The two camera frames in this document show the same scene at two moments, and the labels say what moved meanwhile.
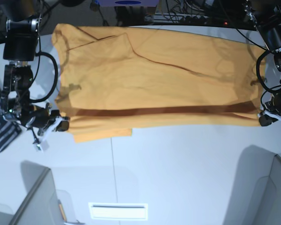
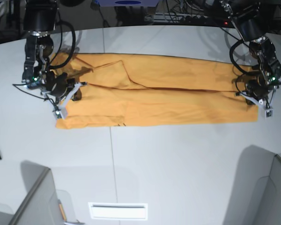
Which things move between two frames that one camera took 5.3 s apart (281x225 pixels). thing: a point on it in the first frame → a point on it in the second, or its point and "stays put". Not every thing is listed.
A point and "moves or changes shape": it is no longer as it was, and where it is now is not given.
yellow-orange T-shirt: (111, 79) moves or changes shape
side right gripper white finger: (280, 117) → (269, 110)
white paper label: (118, 211) stays put
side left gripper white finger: (52, 127) → (62, 112)
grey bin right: (261, 193) stays put
